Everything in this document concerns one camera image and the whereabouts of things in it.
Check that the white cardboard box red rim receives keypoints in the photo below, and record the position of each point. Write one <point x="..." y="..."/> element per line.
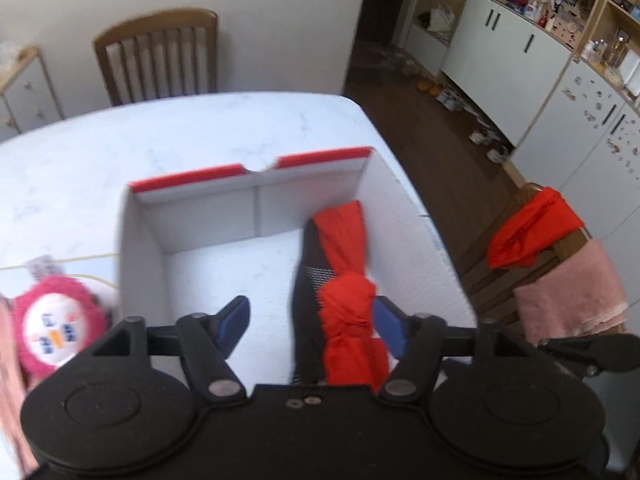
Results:
<point x="210" y="270"/>

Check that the white cupboard with stickers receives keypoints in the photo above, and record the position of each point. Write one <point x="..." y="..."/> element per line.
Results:
<point x="575" y="135"/>

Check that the wooden chair with draped cloths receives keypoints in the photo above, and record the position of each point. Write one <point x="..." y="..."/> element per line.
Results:
<point x="487" y="285"/>

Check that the printed paper tag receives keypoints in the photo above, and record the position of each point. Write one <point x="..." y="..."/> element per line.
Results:
<point x="42" y="266"/>

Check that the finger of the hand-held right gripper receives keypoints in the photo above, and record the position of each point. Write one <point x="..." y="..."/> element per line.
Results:
<point x="595" y="352"/>

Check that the white drawer cabinet wooden top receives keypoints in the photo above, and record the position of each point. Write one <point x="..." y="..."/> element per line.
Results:
<point x="25" y="95"/>

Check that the dark and white shoes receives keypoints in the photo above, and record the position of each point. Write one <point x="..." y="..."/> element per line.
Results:
<point x="490" y="142"/>

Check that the pink towel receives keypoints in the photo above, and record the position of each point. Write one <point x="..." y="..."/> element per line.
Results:
<point x="570" y="295"/>

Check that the pink plush bird toy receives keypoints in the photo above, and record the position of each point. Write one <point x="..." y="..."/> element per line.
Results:
<point x="50" y="320"/>

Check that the wooden slat-back chair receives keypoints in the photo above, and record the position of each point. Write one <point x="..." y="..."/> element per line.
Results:
<point x="107" y="60"/>

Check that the red and black cloth bundle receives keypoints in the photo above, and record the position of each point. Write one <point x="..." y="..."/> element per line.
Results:
<point x="345" y="305"/>

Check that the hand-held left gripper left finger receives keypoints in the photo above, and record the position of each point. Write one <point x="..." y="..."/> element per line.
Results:
<point x="234" y="321"/>

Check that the white plastic bag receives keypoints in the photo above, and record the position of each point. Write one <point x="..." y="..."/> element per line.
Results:
<point x="442" y="17"/>

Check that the pink fleece garment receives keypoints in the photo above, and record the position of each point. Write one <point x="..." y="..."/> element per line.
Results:
<point x="10" y="385"/>

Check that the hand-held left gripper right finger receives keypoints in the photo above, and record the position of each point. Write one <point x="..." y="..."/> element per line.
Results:
<point x="389" y="324"/>

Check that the wooden shelf unit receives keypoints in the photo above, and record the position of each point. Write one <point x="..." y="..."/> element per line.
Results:
<point x="600" y="20"/>

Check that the orange slippers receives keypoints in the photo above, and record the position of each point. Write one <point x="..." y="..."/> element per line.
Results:
<point x="429" y="86"/>

